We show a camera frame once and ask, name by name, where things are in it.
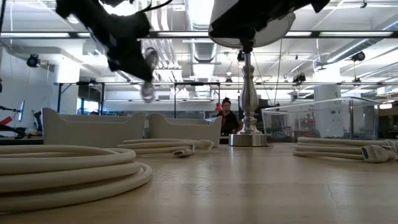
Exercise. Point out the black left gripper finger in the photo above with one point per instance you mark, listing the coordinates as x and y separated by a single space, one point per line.
133 65

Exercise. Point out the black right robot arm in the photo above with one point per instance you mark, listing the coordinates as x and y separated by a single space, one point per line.
304 4

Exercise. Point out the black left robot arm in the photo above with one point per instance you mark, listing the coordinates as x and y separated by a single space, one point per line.
81 12

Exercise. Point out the black ceiling spotlight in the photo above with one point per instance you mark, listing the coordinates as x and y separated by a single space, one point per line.
358 56
240 56
299 78
32 60

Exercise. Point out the white shade silver table lamp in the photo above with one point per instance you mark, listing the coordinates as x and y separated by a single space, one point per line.
248 99

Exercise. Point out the long white plastic bin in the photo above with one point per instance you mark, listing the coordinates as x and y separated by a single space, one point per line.
93 132

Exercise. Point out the short white plastic bin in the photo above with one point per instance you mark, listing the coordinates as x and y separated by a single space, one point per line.
186 132

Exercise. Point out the person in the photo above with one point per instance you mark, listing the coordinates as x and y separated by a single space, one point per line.
229 123

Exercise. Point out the background computer monitor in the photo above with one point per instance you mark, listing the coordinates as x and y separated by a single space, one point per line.
21 110

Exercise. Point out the clear plastic container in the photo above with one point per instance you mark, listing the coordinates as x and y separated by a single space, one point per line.
326 121

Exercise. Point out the black overhead light rail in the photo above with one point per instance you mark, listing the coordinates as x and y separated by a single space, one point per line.
314 34

